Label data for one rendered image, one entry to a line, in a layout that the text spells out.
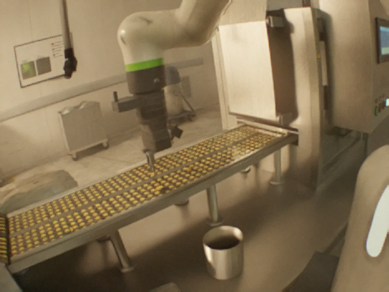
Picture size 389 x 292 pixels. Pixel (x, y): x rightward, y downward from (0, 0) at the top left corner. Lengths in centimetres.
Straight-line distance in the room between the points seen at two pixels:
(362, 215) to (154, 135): 54
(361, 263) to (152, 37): 56
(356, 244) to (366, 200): 4
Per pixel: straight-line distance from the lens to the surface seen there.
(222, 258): 56
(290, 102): 86
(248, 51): 84
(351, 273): 25
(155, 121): 65
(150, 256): 69
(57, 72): 431
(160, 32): 63
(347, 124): 84
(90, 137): 394
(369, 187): 21
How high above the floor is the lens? 125
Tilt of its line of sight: 20 degrees down
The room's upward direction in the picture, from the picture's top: 8 degrees counter-clockwise
